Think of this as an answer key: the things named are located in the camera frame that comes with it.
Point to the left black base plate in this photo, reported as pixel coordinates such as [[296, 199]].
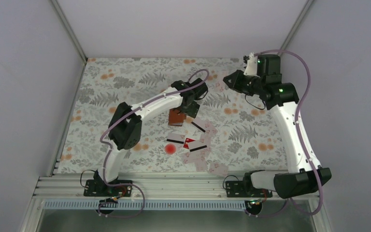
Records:
[[95, 188]]

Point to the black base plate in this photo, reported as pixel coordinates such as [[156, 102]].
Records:
[[240, 189], [95, 188]]

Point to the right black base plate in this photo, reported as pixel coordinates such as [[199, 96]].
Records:
[[240, 189]]

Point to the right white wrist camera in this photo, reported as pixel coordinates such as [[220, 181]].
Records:
[[251, 62]]

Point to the white pink card lowest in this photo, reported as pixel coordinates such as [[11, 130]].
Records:
[[218, 169]]

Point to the blue slotted cable duct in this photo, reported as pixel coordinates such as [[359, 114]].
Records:
[[204, 205]]

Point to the red round spot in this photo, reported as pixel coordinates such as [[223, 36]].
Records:
[[170, 149]]

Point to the brown leather card holder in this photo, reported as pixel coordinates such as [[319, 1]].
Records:
[[176, 118]]

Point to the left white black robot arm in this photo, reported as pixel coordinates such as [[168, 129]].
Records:
[[125, 128]]

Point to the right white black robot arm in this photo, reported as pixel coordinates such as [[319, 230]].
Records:
[[305, 174]]

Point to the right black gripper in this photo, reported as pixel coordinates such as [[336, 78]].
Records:
[[235, 84]]

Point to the red card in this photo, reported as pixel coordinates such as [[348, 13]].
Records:
[[187, 142]]

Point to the aluminium rail frame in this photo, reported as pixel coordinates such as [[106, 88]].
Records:
[[156, 186]]

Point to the floral patterned table mat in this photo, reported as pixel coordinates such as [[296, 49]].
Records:
[[247, 139]]

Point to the white card black stripe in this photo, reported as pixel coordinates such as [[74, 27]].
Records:
[[176, 138]]

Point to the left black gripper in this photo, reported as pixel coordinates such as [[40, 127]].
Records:
[[192, 110]]

